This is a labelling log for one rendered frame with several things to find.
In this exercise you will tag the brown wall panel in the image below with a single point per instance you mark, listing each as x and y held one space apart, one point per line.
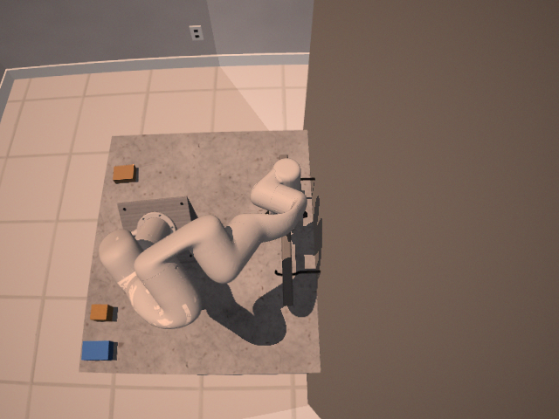
436 208

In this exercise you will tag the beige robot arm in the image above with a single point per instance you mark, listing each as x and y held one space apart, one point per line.
222 254

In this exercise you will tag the blue block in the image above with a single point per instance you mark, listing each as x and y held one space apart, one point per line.
97 350

